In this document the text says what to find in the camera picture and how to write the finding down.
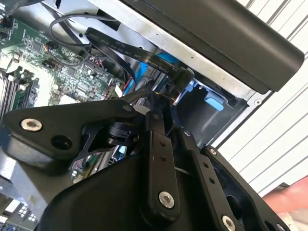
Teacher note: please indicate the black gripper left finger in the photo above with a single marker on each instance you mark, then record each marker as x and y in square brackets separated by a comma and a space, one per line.
[60, 120]

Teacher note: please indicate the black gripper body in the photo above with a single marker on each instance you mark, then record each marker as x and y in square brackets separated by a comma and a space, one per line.
[101, 207]

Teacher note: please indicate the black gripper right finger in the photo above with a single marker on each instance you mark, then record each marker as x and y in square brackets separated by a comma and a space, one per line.
[209, 183]

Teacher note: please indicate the hard disk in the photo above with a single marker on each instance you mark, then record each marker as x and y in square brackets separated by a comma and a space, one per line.
[213, 103]

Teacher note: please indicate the person's hand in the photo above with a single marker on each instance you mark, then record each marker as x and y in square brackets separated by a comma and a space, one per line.
[291, 197]

